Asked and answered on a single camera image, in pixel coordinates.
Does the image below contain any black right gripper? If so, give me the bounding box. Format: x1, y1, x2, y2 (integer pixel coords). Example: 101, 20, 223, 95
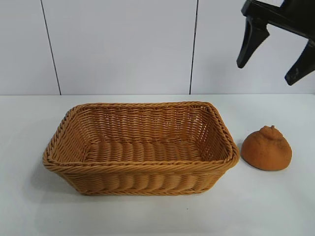
236, 0, 315, 87

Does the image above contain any tan woven wicker basket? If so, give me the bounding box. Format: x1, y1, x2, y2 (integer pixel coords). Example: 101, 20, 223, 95
42, 101, 241, 197

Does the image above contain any bumpy orange citrus fruit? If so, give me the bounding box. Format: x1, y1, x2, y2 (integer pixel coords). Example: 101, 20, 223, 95
241, 124, 293, 171

